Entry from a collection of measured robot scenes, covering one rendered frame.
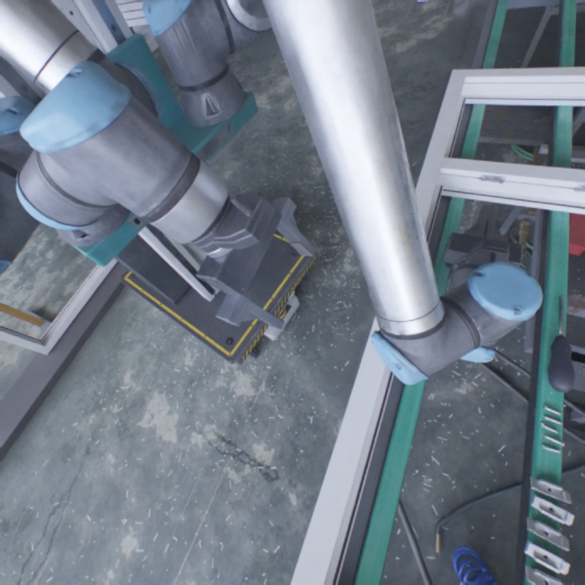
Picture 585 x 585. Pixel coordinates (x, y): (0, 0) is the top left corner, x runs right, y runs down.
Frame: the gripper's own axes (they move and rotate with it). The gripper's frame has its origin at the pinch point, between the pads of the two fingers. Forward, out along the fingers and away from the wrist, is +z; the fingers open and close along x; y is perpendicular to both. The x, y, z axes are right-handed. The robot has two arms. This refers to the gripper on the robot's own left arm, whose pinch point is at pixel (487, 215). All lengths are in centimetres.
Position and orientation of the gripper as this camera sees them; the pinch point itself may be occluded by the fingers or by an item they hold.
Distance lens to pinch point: 81.4
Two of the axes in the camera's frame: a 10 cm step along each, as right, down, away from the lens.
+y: 2.2, 4.9, 8.5
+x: 8.9, 2.6, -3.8
